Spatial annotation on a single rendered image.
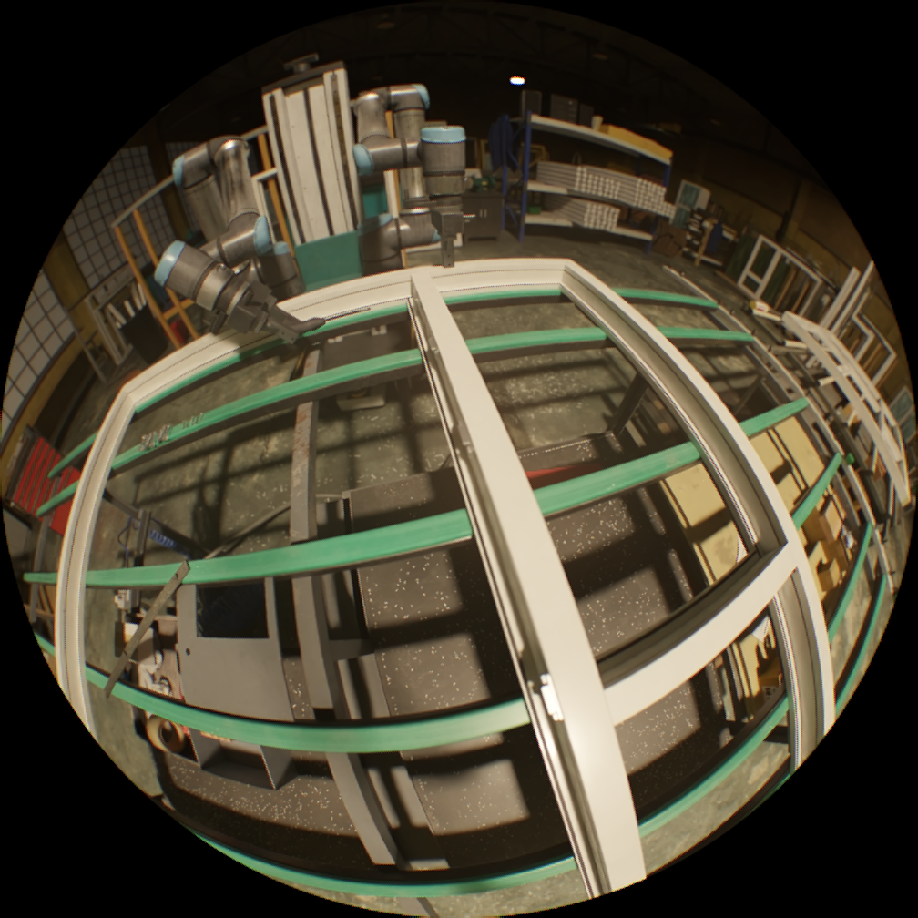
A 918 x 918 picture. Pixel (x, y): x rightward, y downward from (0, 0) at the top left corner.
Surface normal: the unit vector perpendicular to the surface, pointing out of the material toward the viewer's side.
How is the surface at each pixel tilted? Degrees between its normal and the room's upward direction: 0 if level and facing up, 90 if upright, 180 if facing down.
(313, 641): 0
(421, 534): 0
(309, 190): 90
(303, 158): 90
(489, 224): 90
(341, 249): 90
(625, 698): 0
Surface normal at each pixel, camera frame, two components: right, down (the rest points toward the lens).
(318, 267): 0.10, 0.84
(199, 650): -0.02, -0.54
